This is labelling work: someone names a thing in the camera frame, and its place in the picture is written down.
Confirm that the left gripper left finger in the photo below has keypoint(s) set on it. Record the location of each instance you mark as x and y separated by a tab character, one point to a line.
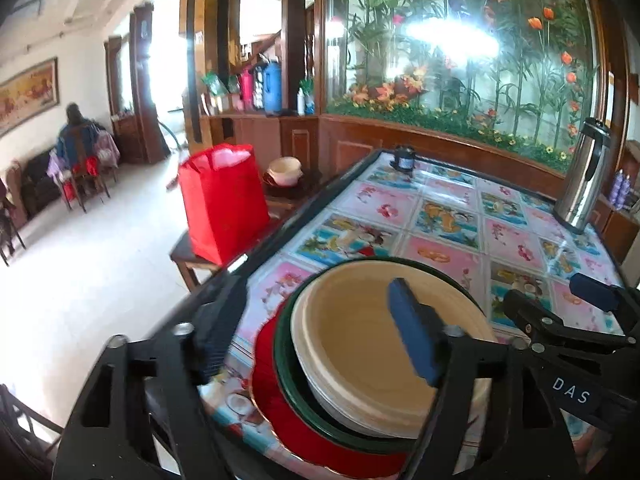
145	393

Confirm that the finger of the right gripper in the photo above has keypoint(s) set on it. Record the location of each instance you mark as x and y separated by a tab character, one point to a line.
622	302
571	344

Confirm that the red scalloped glass plate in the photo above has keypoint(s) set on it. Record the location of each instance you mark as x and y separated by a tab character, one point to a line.
281	393

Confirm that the dark green plastic bowl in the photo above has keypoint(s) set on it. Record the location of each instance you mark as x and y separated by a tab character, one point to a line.
300	389

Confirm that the cream ribbed plastic bowl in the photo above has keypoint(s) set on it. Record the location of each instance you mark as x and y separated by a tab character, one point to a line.
370	344

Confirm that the stacked cream bowls on stool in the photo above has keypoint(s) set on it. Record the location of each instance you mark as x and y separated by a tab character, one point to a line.
284	172

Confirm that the stainless steel thermos jug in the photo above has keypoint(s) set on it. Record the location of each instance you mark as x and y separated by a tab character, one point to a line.
584	178

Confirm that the colourful fruit pattern tablecloth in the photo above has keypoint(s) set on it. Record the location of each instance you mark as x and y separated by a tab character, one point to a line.
486	236

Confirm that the purple bottle right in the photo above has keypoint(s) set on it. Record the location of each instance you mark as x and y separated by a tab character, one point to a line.
624	191

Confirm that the purple bottle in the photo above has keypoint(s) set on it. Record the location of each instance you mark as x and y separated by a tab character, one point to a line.
624	191
616	186

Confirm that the purple bottle left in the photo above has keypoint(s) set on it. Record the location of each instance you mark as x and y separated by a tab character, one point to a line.
616	186

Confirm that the wooden chair under bag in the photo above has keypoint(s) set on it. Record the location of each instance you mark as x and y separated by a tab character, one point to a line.
197	272

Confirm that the small black electric motor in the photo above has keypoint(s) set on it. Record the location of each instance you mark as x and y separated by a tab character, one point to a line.
404	159

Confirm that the red gift bag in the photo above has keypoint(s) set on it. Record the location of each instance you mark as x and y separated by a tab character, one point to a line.
224	201

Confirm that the wooden side stool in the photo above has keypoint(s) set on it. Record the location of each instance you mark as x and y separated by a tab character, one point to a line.
282	200

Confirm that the seated person in blue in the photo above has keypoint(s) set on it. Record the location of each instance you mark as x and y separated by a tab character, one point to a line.
76	146

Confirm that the white spray bottle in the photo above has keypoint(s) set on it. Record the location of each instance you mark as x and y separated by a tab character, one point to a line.
301	102

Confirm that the blue thermos flask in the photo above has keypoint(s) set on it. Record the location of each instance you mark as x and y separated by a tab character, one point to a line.
272	89

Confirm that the pink thermos flask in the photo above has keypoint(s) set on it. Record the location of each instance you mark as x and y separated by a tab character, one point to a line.
247	87

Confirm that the framed wall painting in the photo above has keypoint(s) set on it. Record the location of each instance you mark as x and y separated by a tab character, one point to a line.
28	94

